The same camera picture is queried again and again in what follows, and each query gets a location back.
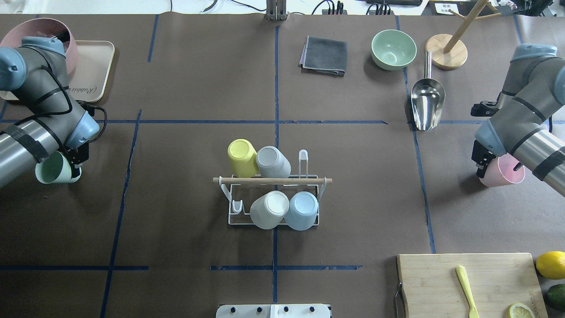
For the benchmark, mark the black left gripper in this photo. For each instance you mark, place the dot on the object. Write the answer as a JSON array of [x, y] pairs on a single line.
[[78, 157]]

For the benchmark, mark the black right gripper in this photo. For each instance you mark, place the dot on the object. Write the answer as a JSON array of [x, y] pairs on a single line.
[[480, 155]]

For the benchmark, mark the mint green cup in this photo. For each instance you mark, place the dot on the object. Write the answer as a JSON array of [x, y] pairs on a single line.
[[55, 169]]

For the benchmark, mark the pink cup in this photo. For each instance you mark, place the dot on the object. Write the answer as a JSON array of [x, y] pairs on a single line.
[[502, 171]]

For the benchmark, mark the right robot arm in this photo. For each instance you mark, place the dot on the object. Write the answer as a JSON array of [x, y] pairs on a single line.
[[532, 92]]

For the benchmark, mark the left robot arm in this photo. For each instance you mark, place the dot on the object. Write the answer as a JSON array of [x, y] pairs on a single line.
[[36, 74]]

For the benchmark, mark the yellow cup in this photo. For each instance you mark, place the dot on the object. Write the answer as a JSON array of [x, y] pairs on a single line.
[[242, 157]]

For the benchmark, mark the light blue cup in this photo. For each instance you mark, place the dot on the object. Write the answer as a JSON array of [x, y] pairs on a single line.
[[303, 209]]

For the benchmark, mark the white cup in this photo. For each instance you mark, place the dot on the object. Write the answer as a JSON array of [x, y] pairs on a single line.
[[269, 210]]

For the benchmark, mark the grey cup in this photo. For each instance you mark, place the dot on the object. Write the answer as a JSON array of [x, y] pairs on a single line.
[[272, 163]]

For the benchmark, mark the beige plastic tray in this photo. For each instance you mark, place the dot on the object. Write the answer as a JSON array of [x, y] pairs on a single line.
[[88, 80]]

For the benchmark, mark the steel scoop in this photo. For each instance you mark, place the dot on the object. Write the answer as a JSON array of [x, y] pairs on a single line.
[[427, 98]]

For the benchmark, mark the yellow plastic knife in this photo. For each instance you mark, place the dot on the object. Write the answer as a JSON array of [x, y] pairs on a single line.
[[462, 275]]

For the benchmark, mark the whole lemon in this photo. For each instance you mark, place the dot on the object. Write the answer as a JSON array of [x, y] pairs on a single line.
[[551, 265]]

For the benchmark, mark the wooden cutting board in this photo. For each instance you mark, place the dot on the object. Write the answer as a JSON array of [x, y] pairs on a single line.
[[431, 287]]

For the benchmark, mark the lemon half slice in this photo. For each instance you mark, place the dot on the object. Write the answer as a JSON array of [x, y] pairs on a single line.
[[519, 310]]

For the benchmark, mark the green avocado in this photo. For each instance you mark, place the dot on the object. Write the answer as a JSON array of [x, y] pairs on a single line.
[[555, 297]]

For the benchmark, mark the pink bowl with ice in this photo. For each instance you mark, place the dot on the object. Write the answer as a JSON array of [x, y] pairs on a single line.
[[45, 28]]

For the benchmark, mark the green bowl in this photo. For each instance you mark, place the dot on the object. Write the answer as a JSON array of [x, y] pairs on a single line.
[[393, 50]]

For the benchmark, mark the grey folded cloth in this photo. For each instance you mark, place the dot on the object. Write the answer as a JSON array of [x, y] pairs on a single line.
[[324, 55]]

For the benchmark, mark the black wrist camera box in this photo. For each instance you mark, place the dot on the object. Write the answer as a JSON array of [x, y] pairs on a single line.
[[484, 109]]

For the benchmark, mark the white wire cup rack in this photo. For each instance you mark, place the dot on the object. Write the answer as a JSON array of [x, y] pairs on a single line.
[[238, 215]]

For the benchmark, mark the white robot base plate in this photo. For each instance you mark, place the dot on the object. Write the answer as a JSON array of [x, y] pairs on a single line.
[[298, 310]]

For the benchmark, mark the aluminium frame post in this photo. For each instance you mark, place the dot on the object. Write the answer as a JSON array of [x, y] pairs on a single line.
[[276, 10]]

